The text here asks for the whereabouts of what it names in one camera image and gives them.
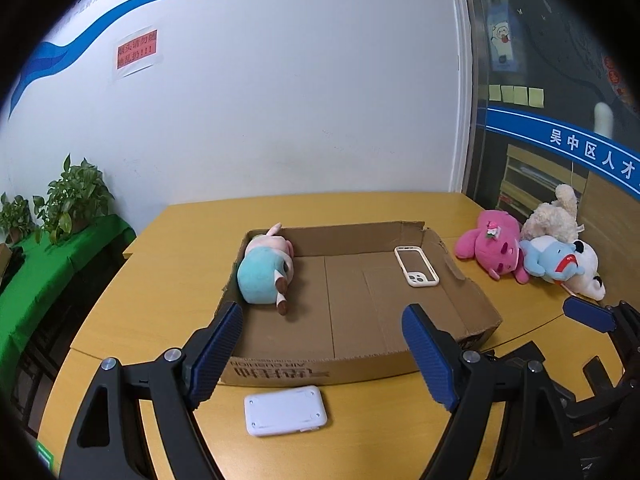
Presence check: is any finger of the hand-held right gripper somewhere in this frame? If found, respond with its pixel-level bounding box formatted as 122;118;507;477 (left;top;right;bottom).
487;341;588;403
563;296;640;358

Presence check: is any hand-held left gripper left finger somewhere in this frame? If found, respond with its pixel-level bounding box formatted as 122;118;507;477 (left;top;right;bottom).
59;301;244;480

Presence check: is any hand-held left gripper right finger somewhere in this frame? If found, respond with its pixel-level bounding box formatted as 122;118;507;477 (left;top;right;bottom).
401;303;596;480

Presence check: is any white plastic device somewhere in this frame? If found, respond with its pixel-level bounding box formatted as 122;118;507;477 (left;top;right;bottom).
244;385;328;438

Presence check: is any brown cardboard box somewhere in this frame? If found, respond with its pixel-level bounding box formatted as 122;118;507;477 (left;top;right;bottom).
214;219;502;387

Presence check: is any wooden desktop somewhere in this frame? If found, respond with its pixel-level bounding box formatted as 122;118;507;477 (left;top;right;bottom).
37;191;640;480

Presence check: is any blue and white dog plush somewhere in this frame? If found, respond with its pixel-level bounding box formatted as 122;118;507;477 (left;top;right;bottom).
519;236;607;302

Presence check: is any white phone case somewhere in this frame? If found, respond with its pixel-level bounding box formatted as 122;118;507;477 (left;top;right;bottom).
394;246;441;288

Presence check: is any teal and pink pig plush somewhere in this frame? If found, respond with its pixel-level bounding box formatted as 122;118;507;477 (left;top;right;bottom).
236;223;296;317

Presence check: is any cream plush toy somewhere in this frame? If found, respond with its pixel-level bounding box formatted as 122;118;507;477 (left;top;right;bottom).
520;183;586;243

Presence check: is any pink plush toy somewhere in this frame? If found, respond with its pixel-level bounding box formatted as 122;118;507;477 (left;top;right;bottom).
454;209;531;283

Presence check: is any wooden shelf behind glass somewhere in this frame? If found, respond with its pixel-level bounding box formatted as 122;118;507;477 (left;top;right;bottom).
497;142;591;221

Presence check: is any green covered side table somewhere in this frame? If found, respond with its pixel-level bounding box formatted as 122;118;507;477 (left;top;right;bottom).
0;214;137;386

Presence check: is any blue window banner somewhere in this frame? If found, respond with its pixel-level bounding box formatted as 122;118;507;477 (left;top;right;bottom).
486;106;640;181

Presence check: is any large potted green plant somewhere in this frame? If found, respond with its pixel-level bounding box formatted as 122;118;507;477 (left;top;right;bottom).
34;154;116;246

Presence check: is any small potted green plant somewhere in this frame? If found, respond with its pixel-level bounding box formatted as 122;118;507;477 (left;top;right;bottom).
0;192;33;246

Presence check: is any blue hanging cartoon card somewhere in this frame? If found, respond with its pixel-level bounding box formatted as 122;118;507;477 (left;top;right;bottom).
487;0;518;72

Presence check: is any red paper wall notice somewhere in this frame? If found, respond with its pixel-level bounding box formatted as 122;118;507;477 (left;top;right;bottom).
111;25;166;80

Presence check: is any blue wave wall decal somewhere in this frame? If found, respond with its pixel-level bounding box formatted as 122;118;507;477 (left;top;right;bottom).
10;0;406;116

